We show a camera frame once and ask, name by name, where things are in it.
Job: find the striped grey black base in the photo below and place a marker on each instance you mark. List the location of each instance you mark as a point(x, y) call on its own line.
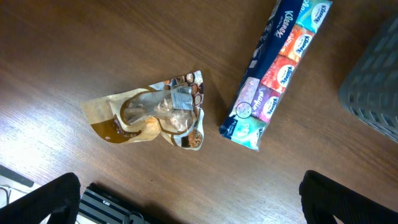
point(101, 205)

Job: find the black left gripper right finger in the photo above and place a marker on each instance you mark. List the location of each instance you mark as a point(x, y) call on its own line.
point(326, 201)

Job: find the brown nut snack pouch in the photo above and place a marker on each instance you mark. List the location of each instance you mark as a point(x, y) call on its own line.
point(171, 109)

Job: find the grey plastic basket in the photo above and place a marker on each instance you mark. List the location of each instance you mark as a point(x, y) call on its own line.
point(369, 91)

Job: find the Kleenex tissue multipack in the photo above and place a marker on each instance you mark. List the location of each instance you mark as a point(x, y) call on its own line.
point(289, 31)

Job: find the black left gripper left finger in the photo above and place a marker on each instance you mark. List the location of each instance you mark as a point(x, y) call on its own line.
point(59, 200)

